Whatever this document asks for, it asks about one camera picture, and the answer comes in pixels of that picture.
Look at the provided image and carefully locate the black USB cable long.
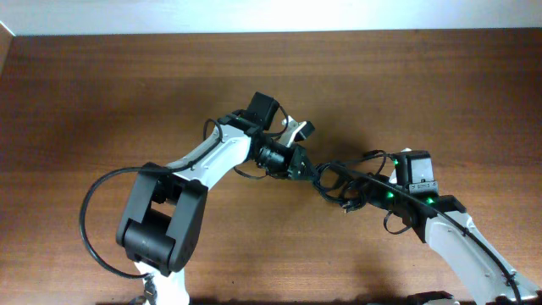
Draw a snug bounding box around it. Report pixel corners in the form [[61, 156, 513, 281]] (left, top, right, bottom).
[[317, 148, 389, 200]]

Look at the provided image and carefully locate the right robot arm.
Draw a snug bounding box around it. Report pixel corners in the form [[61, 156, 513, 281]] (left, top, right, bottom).
[[364, 150, 541, 304]]

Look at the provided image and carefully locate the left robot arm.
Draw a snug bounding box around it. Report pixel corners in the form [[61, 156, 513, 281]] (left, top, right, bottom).
[[116, 92, 315, 304]]

